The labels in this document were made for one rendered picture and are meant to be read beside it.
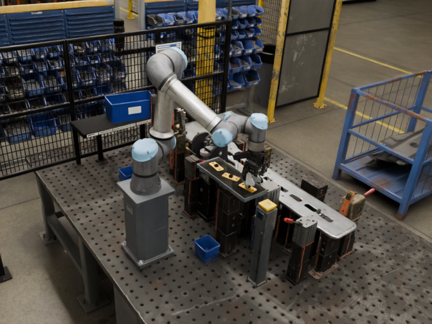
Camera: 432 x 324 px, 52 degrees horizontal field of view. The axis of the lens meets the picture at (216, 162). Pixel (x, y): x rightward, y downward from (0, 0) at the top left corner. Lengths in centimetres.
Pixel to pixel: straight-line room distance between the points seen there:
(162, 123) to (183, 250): 72
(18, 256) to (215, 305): 186
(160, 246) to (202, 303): 37
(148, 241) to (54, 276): 127
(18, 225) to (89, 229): 138
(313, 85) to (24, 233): 392
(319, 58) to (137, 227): 417
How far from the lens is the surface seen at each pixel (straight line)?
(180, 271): 230
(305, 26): 553
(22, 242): 373
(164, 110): 206
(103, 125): 296
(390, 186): 437
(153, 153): 204
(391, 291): 245
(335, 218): 228
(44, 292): 329
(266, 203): 200
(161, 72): 185
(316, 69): 593
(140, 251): 229
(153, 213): 217
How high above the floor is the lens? 230
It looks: 30 degrees down
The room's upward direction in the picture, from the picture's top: 4 degrees clockwise
